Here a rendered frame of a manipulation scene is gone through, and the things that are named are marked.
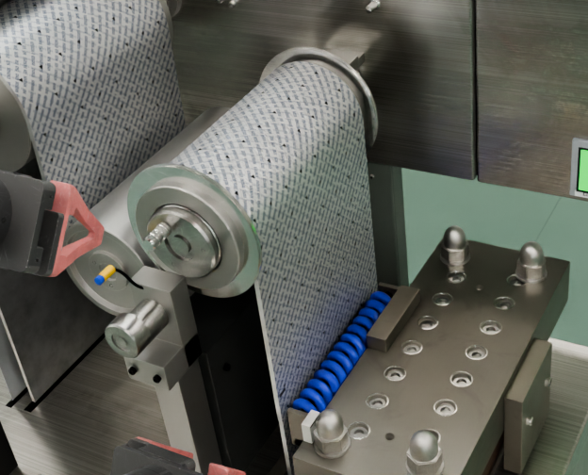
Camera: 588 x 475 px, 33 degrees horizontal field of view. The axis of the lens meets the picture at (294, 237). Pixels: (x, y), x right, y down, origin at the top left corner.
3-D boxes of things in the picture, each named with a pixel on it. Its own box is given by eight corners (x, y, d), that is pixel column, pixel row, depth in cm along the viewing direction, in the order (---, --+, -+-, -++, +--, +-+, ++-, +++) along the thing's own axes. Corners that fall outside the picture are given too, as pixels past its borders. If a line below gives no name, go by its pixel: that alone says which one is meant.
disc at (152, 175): (146, 282, 100) (109, 155, 92) (149, 279, 101) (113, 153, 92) (271, 312, 93) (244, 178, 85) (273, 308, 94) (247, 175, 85)
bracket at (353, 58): (302, 80, 111) (300, 63, 110) (325, 57, 115) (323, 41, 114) (341, 86, 109) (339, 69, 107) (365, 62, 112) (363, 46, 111)
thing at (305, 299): (277, 420, 104) (253, 281, 93) (373, 287, 120) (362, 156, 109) (282, 421, 103) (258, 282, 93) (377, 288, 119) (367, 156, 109)
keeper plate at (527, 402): (503, 469, 109) (503, 397, 103) (531, 408, 116) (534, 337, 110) (525, 476, 108) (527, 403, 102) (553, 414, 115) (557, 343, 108)
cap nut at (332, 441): (307, 451, 98) (302, 419, 96) (324, 426, 101) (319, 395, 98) (340, 463, 97) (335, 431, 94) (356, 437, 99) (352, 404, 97)
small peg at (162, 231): (152, 239, 88) (155, 253, 89) (170, 222, 90) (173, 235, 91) (139, 237, 89) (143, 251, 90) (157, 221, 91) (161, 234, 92)
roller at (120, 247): (75, 304, 108) (47, 214, 101) (203, 184, 126) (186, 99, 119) (165, 331, 103) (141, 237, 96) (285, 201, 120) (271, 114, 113)
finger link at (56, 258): (115, 284, 77) (31, 276, 68) (45, 265, 80) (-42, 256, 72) (133, 198, 77) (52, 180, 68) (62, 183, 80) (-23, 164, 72)
